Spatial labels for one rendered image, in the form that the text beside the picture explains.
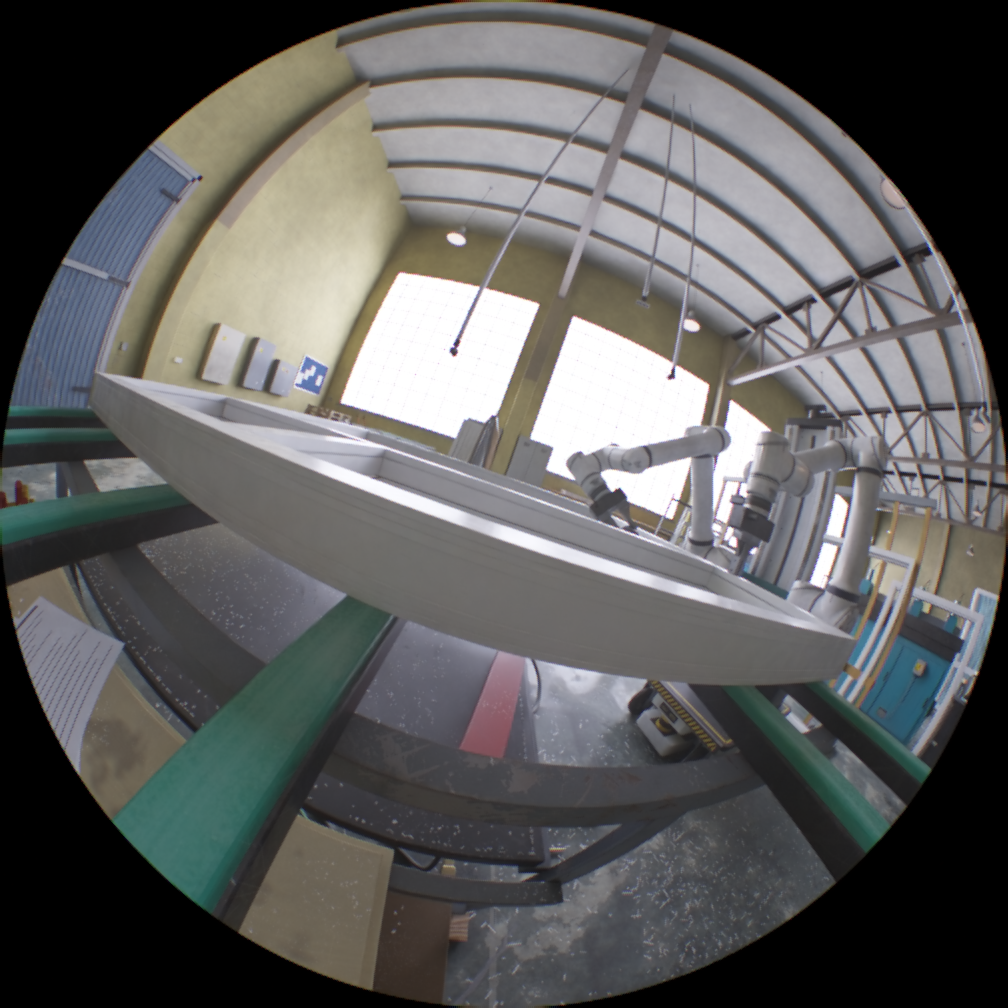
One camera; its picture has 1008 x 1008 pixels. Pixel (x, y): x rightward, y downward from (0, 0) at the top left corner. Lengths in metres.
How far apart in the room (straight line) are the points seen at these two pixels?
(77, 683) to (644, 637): 0.58
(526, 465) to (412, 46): 10.92
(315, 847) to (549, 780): 0.23
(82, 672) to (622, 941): 1.23
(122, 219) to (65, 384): 2.32
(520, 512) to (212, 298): 6.70
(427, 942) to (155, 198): 6.78
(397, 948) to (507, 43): 8.62
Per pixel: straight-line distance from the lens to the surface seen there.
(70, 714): 0.47
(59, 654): 0.54
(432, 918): 0.69
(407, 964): 0.68
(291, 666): 0.15
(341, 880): 0.34
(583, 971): 1.12
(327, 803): 0.41
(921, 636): 4.10
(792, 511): 1.71
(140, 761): 0.41
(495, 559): 0.17
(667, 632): 0.23
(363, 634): 0.18
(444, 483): 0.59
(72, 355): 5.94
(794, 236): 9.05
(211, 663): 0.21
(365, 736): 0.18
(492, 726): 0.47
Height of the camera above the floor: 0.97
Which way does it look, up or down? 6 degrees down
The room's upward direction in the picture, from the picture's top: 20 degrees clockwise
